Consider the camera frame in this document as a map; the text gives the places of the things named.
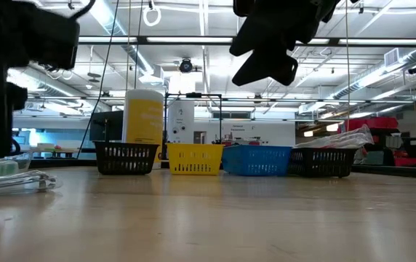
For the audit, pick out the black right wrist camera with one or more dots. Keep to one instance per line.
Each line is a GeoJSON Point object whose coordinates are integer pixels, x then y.
{"type": "Point", "coordinates": [266, 69]}

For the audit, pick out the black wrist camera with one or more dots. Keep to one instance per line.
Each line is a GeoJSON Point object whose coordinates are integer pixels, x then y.
{"type": "Point", "coordinates": [266, 69]}
{"type": "Point", "coordinates": [44, 40]}

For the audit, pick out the black overhead camera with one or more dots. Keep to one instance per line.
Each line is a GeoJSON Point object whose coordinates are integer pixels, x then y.
{"type": "Point", "coordinates": [185, 66]}

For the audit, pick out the white cabinet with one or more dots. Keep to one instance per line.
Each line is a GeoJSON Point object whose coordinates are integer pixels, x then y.
{"type": "Point", "coordinates": [180, 120]}

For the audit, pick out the black metal stand frame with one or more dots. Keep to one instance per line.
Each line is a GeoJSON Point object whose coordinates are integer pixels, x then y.
{"type": "Point", "coordinates": [193, 95]}

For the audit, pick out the yellow slotted plastic basket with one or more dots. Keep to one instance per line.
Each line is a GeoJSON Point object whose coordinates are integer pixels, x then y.
{"type": "Point", "coordinates": [195, 158]}

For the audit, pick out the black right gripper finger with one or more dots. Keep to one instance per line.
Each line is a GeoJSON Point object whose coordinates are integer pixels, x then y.
{"type": "Point", "coordinates": [249, 40]}

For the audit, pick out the black overhead rig beam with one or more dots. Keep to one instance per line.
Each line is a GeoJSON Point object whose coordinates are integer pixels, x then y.
{"type": "Point", "coordinates": [190, 40]}

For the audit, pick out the blue slotted plastic basket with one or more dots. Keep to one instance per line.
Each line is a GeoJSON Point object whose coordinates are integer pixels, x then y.
{"type": "Point", "coordinates": [257, 160]}

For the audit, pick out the black slotted plastic basket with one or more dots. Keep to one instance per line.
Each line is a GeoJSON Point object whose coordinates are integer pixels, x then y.
{"type": "Point", "coordinates": [126, 158]}
{"type": "Point", "coordinates": [320, 162]}

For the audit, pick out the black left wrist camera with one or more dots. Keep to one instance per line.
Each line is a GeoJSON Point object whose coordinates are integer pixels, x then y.
{"type": "Point", "coordinates": [44, 40]}

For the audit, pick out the background workbench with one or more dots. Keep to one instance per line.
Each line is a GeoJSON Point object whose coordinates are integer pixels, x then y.
{"type": "Point", "coordinates": [55, 149]}

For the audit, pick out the yellow wipes canister white lid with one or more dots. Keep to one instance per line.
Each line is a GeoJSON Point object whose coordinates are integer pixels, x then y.
{"type": "Point", "coordinates": [144, 120]}

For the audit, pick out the red storage bin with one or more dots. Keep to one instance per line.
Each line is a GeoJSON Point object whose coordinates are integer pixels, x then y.
{"type": "Point", "coordinates": [408, 162]}

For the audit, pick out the black monitor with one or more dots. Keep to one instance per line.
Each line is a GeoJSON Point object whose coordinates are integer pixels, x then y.
{"type": "Point", "coordinates": [106, 125]}

